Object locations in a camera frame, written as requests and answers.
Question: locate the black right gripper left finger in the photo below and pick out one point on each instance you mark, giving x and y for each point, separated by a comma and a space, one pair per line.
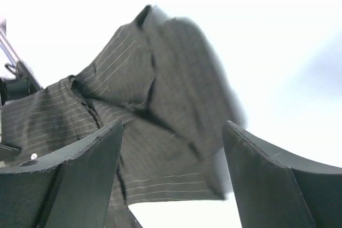
70, 187

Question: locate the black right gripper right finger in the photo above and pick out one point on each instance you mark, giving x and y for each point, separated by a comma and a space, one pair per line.
275, 188

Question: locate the dark pinstriped long sleeve shirt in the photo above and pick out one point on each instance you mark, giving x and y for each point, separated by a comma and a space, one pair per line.
158, 76

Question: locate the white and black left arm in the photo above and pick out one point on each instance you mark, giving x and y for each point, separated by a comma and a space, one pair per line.
23, 85

